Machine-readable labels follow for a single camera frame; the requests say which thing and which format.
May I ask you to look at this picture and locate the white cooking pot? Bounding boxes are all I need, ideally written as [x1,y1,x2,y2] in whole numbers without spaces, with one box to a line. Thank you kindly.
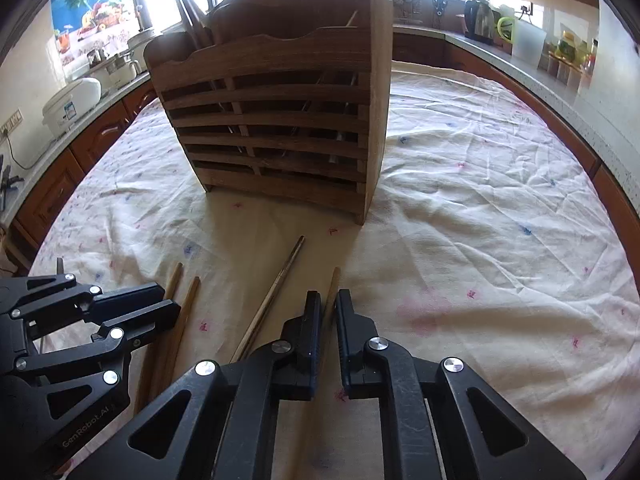
[127,27,157,73]

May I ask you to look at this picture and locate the small white blender appliance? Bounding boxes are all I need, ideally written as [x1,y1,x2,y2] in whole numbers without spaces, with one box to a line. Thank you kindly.
[85,50,142,96]

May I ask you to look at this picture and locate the dark metal-tipped chopstick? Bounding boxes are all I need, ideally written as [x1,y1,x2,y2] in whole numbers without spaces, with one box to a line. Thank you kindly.
[230,235,306,363]

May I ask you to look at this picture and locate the black electric kettle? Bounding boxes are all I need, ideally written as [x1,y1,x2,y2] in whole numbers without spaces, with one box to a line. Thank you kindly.
[463,0,501,44]

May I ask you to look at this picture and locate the brown lower kitchen cabinets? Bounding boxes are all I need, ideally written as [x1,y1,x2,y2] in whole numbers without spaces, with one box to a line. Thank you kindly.
[1,25,639,273]

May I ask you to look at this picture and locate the tropical fruit poster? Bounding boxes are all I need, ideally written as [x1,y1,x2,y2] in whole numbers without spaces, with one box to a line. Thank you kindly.
[51,0,139,68]

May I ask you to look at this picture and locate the white plastic jug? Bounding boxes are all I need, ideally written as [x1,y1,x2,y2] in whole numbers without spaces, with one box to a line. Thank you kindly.
[496,16,547,67]

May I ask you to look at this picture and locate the light wooden chopstick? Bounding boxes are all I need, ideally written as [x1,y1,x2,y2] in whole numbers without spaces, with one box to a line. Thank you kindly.
[346,10,358,27]

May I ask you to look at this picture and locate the white floral tablecloth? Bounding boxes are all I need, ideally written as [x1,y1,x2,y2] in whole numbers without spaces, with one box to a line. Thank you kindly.
[32,66,639,479]

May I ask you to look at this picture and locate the white rice cooker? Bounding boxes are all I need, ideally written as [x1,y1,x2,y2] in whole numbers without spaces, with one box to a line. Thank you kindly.
[42,77,102,139]

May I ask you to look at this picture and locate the wooden utensil holder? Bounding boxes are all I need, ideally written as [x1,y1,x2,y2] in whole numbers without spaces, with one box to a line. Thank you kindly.
[144,0,393,223]

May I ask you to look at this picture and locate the spice jar rack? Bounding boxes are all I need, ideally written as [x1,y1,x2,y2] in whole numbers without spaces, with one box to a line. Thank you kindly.
[544,29,599,92]

